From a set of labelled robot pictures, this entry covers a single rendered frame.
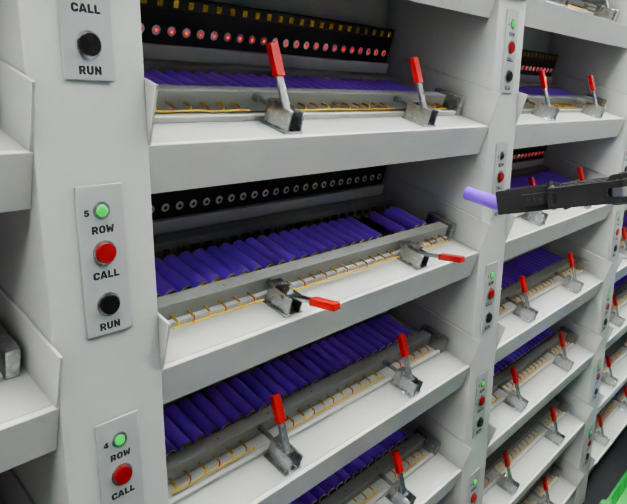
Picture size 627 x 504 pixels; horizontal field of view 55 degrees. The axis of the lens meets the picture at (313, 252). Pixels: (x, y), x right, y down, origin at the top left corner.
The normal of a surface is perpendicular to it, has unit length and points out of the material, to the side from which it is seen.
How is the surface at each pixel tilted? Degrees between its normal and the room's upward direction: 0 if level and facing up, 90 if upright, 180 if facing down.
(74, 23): 90
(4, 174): 107
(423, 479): 17
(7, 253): 90
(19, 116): 90
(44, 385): 90
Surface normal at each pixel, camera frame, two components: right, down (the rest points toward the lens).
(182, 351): 0.23, -0.87
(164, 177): 0.70, 0.45
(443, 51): -0.67, 0.18
